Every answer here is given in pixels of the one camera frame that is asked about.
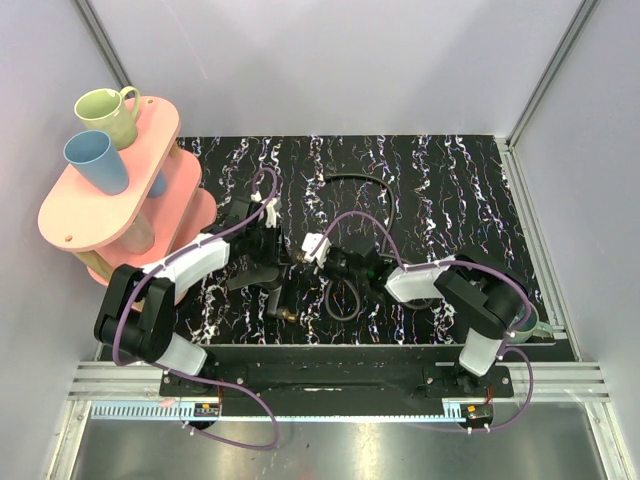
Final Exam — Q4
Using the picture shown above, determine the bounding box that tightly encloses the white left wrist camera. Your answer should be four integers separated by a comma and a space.
250, 193, 281, 228

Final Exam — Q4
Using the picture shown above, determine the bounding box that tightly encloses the green ceramic mug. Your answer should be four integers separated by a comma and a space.
74, 86, 141, 150

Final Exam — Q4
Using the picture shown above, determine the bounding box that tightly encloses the aluminium frame rail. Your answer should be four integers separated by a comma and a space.
68, 362, 609, 423

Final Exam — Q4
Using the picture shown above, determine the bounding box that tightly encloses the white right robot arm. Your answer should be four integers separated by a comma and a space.
317, 246, 533, 397

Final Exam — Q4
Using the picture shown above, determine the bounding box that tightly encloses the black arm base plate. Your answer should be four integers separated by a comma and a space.
158, 362, 516, 401

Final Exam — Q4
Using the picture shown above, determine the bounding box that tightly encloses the blue plastic cup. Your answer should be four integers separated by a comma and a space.
147, 171, 167, 198
63, 130, 129, 195

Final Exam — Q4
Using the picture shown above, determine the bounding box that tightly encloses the grey faucet with brass fittings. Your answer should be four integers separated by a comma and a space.
227, 246, 298, 323

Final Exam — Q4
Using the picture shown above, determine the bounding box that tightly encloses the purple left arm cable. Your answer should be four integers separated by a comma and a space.
110, 167, 281, 451

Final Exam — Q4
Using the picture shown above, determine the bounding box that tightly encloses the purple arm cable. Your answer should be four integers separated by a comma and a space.
110, 167, 281, 451
312, 212, 539, 436

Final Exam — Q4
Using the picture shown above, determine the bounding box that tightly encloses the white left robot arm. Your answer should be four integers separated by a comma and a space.
94, 194, 296, 396

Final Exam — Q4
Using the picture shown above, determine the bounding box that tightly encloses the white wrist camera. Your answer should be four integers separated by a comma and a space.
250, 193, 281, 228
301, 233, 331, 268

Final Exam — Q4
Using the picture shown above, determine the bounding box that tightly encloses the black marble pattern mat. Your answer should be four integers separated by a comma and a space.
175, 135, 544, 345

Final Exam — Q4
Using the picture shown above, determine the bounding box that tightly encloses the pink two-tier wooden shelf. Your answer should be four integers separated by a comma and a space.
38, 96, 217, 285

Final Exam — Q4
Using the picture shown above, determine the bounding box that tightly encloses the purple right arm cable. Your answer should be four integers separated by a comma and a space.
312, 212, 539, 436

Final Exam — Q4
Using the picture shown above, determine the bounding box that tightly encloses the teal ceramic mug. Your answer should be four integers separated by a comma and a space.
510, 304, 554, 345

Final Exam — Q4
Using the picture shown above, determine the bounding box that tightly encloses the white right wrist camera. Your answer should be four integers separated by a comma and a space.
301, 233, 331, 268

